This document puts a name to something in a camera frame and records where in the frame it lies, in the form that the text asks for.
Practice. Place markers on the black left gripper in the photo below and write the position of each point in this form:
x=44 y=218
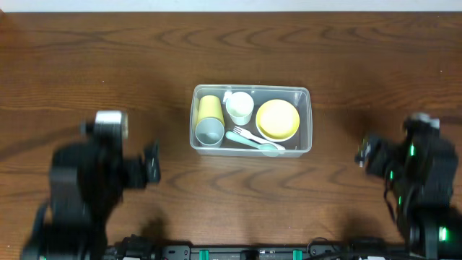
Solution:
x=144 y=172

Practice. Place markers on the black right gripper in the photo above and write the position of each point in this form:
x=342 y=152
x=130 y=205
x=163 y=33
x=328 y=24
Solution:
x=369 y=149

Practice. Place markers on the grey plastic cup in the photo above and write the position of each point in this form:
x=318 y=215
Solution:
x=210 y=132

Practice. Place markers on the yellow plastic cup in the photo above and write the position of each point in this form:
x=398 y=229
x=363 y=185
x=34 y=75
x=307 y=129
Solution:
x=210 y=106

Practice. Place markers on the yellow plastic bowl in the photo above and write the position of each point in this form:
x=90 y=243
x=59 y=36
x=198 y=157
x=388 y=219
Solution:
x=277 y=120

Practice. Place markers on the pink plastic fork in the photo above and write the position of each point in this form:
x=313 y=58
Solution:
x=247 y=134

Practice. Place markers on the light green plastic utensil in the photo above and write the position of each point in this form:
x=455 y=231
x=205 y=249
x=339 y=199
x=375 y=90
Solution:
x=267 y=149

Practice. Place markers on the white plastic cup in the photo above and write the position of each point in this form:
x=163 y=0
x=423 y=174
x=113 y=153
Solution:
x=239 y=105

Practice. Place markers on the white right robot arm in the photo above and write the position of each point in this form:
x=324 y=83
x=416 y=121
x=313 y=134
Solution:
x=419 y=172

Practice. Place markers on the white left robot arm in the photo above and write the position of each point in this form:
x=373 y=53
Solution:
x=87 y=180

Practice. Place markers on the clear plastic storage box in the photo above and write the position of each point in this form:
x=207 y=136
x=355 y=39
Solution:
x=299 y=97

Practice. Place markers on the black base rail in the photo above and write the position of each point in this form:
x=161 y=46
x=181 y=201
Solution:
x=135 y=247

